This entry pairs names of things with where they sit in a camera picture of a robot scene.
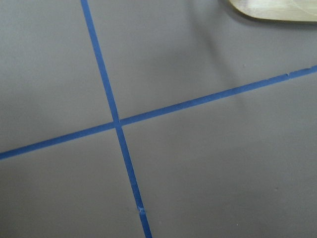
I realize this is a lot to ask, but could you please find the wooden cup rack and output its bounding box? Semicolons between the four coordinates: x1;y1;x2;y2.
230;0;317;22

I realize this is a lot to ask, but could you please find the blue tape strip lengthwise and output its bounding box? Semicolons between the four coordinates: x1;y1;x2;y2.
81;0;153;238

